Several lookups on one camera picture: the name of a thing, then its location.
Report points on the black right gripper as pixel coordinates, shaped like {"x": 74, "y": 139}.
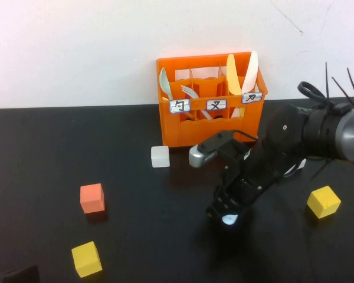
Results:
{"x": 245, "y": 179}

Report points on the light blue plastic fork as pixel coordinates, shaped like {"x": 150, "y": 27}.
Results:
{"x": 229, "y": 220}

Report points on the yellow plastic knife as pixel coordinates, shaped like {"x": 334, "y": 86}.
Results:
{"x": 233, "y": 76}

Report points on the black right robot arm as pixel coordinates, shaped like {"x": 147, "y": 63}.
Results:
{"x": 318, "y": 132}

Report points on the orange plastic cutlery holder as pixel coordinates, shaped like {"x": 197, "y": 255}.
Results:
{"x": 209, "y": 132}

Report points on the plain yellow foam cube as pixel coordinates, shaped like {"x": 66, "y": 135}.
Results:
{"x": 87, "y": 260}

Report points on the white foam cube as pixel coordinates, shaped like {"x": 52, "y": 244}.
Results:
{"x": 160, "y": 157}

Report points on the yellow cube with chipped face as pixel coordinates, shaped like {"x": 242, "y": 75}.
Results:
{"x": 324, "y": 202}

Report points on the salmon orange foam cube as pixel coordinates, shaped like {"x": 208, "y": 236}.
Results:
{"x": 92, "y": 199}

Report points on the paper label for forks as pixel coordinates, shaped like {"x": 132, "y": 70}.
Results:
{"x": 216, "y": 105}

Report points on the paper label for knives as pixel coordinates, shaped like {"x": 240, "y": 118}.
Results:
{"x": 251, "y": 98}

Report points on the paper label for spoons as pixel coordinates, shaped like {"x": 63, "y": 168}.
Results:
{"x": 180, "y": 106}

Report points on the white plastic fork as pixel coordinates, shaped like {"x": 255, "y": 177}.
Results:
{"x": 190, "y": 92}

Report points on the cream white plastic knife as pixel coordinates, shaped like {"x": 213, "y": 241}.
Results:
{"x": 250, "y": 73}

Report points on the white plastic spoon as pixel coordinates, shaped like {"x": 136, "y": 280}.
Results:
{"x": 165, "y": 82}

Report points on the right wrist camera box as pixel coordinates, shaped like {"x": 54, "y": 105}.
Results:
{"x": 212, "y": 146}

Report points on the white USB wall charger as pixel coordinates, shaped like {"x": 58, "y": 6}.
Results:
{"x": 301, "y": 164}

